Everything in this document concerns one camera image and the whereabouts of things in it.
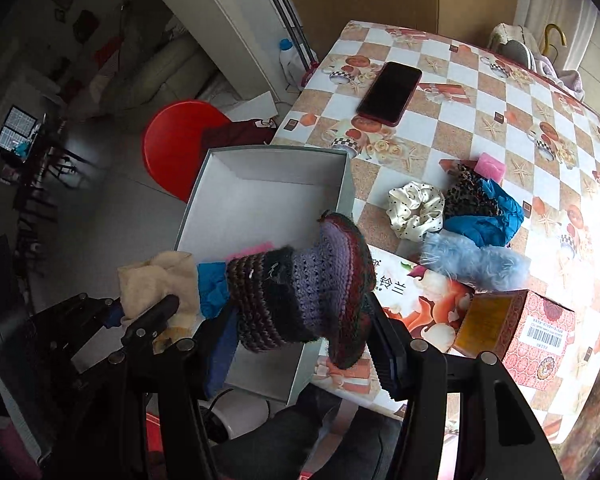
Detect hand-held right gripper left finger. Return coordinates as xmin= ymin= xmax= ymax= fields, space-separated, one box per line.
xmin=107 ymin=309 xmax=239 ymax=480

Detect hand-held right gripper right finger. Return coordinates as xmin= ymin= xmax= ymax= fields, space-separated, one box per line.
xmin=364 ymin=294 xmax=567 ymax=480

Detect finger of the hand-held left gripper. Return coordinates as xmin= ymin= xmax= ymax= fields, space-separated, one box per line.
xmin=122 ymin=294 xmax=182 ymax=357
xmin=31 ymin=294 xmax=127 ymax=362

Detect beige cloth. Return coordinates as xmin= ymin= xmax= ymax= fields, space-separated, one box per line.
xmin=117 ymin=251 xmax=202 ymax=351

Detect teal cloth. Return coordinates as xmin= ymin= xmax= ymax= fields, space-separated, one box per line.
xmin=197 ymin=259 xmax=232 ymax=319

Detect purple knitted wool hat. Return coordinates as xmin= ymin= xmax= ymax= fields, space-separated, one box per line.
xmin=226 ymin=211 xmax=377 ymax=370

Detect light blue fluffy scrunchie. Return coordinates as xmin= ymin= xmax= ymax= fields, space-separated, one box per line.
xmin=419 ymin=233 xmax=532 ymax=294

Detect cream polka dot scrunchie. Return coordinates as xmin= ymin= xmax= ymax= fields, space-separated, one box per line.
xmin=387 ymin=183 xmax=446 ymax=242

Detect grey cardboard box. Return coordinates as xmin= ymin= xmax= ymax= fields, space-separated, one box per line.
xmin=174 ymin=144 xmax=355 ymax=407

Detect white round appliance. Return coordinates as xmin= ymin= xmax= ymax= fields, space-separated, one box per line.
xmin=199 ymin=388 xmax=272 ymax=443

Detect floral tissue pack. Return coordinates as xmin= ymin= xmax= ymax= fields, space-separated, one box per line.
xmin=314 ymin=247 xmax=477 ymax=397

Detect person's dark trouser leg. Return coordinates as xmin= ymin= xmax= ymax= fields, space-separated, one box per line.
xmin=219 ymin=384 xmax=407 ymax=480

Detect pink cloth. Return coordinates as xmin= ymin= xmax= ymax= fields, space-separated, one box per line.
xmin=224 ymin=242 xmax=277 ymax=262

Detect red patterned medicine box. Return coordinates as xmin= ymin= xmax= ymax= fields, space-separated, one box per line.
xmin=452 ymin=288 xmax=577 ymax=389

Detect dark cluttered table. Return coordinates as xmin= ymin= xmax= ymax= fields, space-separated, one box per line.
xmin=0 ymin=104 xmax=88 ymax=261

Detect red plastic stool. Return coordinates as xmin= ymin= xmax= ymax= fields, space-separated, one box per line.
xmin=143 ymin=100 xmax=232 ymax=204

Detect blue leopard fabric pouch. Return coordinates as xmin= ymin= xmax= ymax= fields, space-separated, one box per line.
xmin=445 ymin=179 xmax=525 ymax=249

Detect leopard print scrunchie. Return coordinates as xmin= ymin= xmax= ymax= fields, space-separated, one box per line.
xmin=442 ymin=163 xmax=504 ymax=222

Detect dark red cloth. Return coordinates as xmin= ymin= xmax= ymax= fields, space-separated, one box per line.
xmin=200 ymin=119 xmax=277 ymax=150

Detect pink soap block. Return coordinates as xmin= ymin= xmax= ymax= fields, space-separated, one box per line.
xmin=474 ymin=152 xmax=506 ymax=184

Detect white paper sheet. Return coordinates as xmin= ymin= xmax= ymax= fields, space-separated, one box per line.
xmin=224 ymin=91 xmax=279 ymax=126

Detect light sofa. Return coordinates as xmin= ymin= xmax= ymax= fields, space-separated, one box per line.
xmin=111 ymin=0 xmax=217 ymax=117

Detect red-cased smartphone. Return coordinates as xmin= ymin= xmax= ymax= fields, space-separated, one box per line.
xmin=355 ymin=61 xmax=424 ymax=128

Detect checked printed tablecloth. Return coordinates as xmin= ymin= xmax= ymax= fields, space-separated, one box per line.
xmin=270 ymin=20 xmax=600 ymax=446

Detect white bottle with blue cap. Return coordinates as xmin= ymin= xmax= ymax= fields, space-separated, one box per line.
xmin=278 ymin=38 xmax=307 ymax=87

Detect chair with draped clothes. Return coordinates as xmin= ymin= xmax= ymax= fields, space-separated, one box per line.
xmin=489 ymin=22 xmax=587 ymax=105

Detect mop handles with red hook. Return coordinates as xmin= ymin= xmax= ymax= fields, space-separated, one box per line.
xmin=241 ymin=0 xmax=317 ymax=86

